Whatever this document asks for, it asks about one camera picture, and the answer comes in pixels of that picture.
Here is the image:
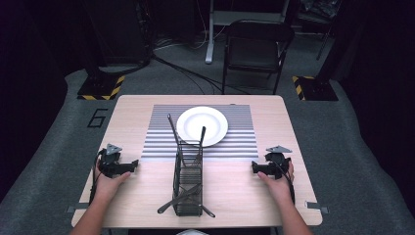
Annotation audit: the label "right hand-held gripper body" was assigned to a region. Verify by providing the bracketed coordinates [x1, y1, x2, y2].
[264, 145, 293, 180]

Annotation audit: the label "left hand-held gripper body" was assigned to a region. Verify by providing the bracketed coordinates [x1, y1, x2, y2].
[97, 143, 131, 179]

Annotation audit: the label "black wire cutlery caddy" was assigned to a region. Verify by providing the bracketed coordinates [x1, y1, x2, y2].
[171, 138, 206, 218]

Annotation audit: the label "person's right hand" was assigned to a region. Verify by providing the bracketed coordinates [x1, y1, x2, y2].
[256, 162, 296, 204]

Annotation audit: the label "person's left hand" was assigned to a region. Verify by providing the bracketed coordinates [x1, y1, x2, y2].
[93, 162, 132, 201]

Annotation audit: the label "grey striped placemat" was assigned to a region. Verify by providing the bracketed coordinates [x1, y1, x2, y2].
[140, 104, 259, 162]

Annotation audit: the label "metal utensil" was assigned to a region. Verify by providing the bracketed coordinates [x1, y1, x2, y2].
[157, 184, 204, 214]
[174, 191, 216, 218]

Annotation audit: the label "white round plate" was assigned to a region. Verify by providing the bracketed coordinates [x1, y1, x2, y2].
[175, 106, 229, 148]

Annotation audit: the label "black hazard-striped stand base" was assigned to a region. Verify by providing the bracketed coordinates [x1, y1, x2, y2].
[76, 73, 126, 102]
[292, 74, 340, 102]

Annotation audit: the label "person's white clothing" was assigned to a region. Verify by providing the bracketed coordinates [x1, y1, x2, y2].
[175, 228, 208, 235]

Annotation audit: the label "black folding chair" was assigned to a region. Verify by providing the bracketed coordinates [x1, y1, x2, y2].
[222, 19, 296, 96]

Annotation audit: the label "black equipment cabinet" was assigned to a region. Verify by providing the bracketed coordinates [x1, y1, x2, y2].
[81, 0, 154, 67]

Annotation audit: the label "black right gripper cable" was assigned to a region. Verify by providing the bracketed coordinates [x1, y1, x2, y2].
[272, 159, 297, 205]

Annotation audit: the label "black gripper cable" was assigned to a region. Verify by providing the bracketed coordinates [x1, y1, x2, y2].
[88, 148, 108, 205]
[272, 159, 297, 205]

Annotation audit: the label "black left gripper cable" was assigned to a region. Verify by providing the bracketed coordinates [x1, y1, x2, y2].
[88, 148, 108, 205]

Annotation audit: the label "grey metal table bracket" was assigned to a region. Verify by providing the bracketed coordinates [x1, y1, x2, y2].
[304, 200, 330, 215]
[66, 203, 90, 214]

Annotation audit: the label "black floor cables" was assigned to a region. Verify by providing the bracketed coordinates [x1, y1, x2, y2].
[97, 35, 251, 96]

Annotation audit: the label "white metal desk frame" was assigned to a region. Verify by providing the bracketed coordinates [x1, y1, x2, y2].
[205, 0, 292, 65]

